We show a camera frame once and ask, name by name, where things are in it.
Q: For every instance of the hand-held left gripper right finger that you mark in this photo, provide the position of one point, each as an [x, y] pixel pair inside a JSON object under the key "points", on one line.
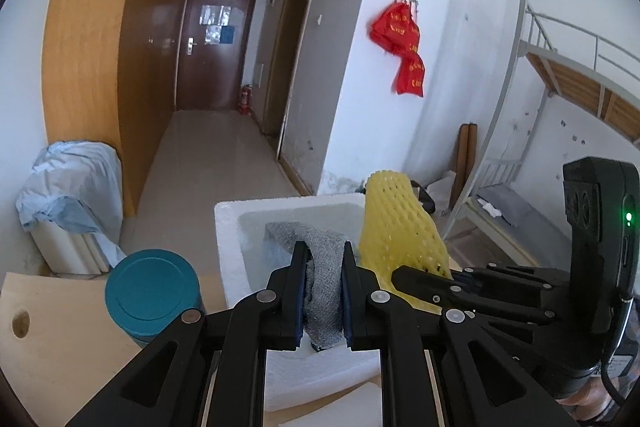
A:
{"points": [[346, 307]]}

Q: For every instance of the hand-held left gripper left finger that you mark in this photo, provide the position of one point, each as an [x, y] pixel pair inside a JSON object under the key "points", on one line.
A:
{"points": [[301, 307]]}

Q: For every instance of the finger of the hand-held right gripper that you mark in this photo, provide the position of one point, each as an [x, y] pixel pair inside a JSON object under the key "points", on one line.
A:
{"points": [[515, 279], [425, 287]]}

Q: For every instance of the grey cloth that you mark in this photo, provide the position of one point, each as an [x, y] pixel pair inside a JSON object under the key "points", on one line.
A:
{"points": [[325, 287]]}

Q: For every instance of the yellow foam net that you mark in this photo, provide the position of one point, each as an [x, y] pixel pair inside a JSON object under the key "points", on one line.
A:
{"points": [[395, 227]]}

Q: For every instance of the white foam box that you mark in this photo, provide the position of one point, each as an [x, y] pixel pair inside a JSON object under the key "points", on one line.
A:
{"points": [[235, 247]]}

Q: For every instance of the person's right hand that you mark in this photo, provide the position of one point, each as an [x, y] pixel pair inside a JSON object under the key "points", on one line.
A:
{"points": [[590, 402]]}

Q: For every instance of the grey mattress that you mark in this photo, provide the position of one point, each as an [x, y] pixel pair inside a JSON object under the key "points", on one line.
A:
{"points": [[525, 207]]}

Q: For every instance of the white crumpled cloth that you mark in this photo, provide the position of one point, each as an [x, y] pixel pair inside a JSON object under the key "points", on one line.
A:
{"points": [[489, 208]]}

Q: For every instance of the black plastic bag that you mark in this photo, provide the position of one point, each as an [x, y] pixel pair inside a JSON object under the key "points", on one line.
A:
{"points": [[424, 197]]}

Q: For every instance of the leaning wooden boards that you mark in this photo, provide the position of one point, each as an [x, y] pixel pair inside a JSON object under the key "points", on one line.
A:
{"points": [[464, 167]]}

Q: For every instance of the teal round canister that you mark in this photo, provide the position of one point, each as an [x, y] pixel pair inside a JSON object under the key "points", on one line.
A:
{"points": [[150, 287]]}

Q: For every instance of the grey metal bunk bed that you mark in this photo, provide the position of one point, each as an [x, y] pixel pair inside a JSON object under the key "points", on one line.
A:
{"points": [[575, 84]]}

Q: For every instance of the red bag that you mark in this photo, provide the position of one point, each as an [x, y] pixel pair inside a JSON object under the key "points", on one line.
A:
{"points": [[390, 27], [412, 37], [410, 77]]}

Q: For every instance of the red fire extinguisher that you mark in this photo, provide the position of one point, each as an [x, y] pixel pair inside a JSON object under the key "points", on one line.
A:
{"points": [[244, 101]]}

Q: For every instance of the white ribbed object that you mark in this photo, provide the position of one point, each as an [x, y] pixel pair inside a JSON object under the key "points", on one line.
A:
{"points": [[70, 252]]}

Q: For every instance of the dark brown door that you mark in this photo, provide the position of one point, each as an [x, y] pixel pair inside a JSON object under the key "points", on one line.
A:
{"points": [[210, 74]]}

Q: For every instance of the blue door notice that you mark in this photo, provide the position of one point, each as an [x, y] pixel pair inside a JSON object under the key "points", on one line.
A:
{"points": [[227, 35]]}

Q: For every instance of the small white door notice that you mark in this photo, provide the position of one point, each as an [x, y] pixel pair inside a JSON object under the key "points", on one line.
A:
{"points": [[213, 34]]}

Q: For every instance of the large white door notice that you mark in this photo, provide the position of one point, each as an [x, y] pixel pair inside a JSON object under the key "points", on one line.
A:
{"points": [[216, 15]]}

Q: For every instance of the wooden wardrobe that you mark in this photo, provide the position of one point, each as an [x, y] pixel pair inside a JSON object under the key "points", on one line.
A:
{"points": [[85, 57]]}

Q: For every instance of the brown side door frame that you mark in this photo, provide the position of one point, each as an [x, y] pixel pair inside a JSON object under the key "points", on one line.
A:
{"points": [[300, 57]]}

